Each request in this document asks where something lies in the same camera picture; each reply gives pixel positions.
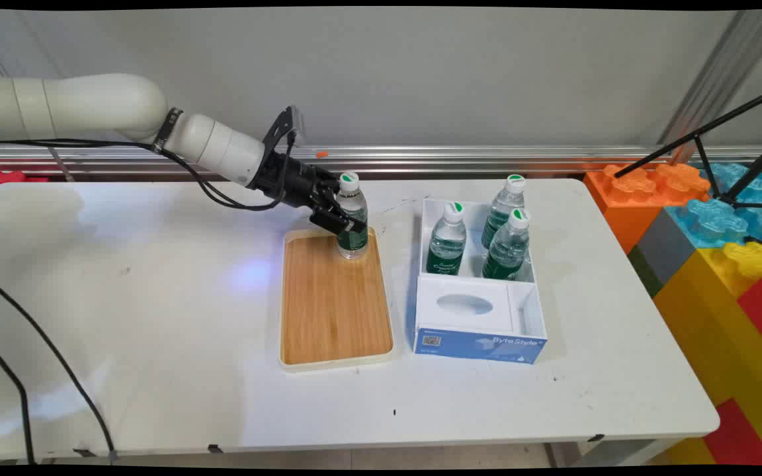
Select slanted aluminium profile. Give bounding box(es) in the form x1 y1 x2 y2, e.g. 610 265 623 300
657 9 762 166

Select blue giant building block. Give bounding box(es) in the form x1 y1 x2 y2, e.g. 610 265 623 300
663 161 762 250

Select white and blue cardboard box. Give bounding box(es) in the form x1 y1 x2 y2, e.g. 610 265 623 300
412 197 549 366

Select green giant building block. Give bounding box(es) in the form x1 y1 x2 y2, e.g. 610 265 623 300
626 245 663 299

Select yellow giant building block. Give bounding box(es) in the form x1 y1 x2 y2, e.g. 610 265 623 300
652 241 762 467

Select bamboo tray with white rim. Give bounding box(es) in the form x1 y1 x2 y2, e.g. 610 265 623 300
278 227 396 374

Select red plastic block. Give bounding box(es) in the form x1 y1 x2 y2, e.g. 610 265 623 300
0 170 49 202

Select aluminium rail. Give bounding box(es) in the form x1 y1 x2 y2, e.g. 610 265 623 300
0 145 762 179

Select black tripod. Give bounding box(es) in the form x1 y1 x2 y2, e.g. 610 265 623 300
613 82 762 210

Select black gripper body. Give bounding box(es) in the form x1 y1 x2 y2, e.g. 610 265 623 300
247 151 339 212

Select black cable with metal connector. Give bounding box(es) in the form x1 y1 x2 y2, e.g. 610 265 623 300
0 264 118 465

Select clear green-label water bottle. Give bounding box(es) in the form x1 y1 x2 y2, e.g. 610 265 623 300
482 208 532 282
334 171 370 260
426 201 468 277
480 174 527 252

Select grey giant building block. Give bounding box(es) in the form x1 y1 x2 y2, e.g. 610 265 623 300
635 208 697 287

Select thick black cable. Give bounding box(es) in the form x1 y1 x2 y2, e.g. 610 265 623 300
0 320 38 465

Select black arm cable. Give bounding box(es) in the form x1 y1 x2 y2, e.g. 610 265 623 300
0 131 298 213

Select orange giant building block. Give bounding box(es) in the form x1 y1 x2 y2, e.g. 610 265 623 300
582 162 713 256

